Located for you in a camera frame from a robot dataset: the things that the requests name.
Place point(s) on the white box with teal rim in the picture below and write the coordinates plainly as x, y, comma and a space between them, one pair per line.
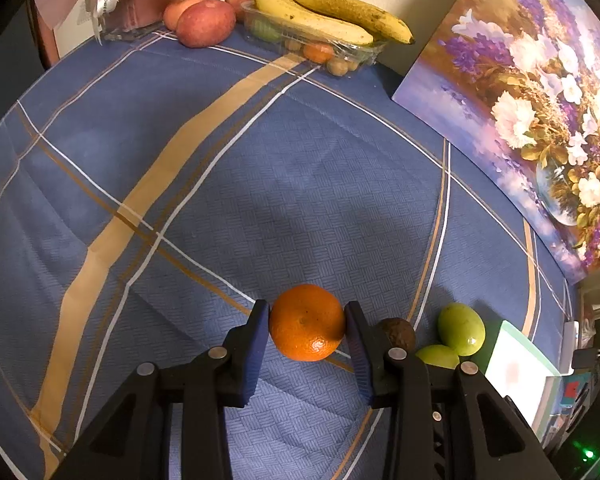
517, 370

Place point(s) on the green guava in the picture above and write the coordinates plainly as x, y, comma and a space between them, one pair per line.
461, 327
437, 356

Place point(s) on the blue plaid blanket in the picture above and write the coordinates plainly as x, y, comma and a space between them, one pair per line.
205, 185

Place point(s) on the red apple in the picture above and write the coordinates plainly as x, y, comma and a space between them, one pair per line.
240, 0
180, 7
205, 22

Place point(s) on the flower painting canvas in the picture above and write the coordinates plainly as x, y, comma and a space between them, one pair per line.
530, 110

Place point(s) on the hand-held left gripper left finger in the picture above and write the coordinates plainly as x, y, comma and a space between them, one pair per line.
257, 352

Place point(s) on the black power adapter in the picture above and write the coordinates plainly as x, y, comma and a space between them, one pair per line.
585, 359

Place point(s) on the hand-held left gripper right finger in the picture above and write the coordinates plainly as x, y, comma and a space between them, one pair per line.
358, 357

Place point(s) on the yellow banana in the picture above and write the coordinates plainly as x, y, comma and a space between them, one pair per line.
350, 7
300, 15

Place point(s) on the clear plastic fruit tray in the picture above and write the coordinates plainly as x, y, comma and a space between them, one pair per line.
330, 55

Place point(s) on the dark brown avocado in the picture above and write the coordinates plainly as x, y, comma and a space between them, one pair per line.
397, 332

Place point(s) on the teal device with red patch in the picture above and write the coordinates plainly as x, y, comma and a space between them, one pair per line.
572, 390

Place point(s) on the white power strip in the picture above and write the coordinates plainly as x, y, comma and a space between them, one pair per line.
570, 345

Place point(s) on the orange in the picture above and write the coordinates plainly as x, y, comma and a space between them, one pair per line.
307, 322

